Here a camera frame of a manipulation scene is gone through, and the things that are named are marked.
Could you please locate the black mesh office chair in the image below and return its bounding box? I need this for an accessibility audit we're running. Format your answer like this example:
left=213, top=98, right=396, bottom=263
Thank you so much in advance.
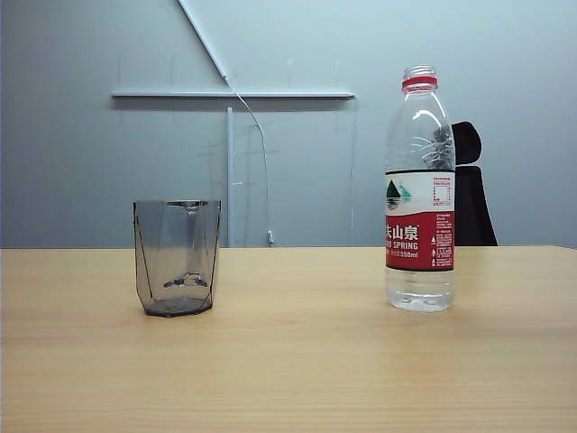
left=452, top=121, right=499, bottom=247

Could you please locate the clear red-label mineral water bottle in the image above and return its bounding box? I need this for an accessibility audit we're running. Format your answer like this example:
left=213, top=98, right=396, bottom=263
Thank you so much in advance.
left=384, top=65, right=456, bottom=313

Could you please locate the white vertical wall bar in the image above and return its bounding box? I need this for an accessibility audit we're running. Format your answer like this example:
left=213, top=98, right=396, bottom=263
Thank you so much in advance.
left=224, top=106, right=235, bottom=248

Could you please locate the white diagonal wall bar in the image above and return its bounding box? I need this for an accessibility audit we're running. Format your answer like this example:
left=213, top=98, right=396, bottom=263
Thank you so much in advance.
left=177, top=0, right=232, bottom=82

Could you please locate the grey transparent faceted cup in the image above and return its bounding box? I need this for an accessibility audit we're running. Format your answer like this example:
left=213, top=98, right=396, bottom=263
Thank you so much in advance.
left=133, top=199, right=223, bottom=318

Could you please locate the white horizontal wall bar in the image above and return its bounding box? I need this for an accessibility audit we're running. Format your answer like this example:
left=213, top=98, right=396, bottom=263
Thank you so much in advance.
left=111, top=88, right=358, bottom=101

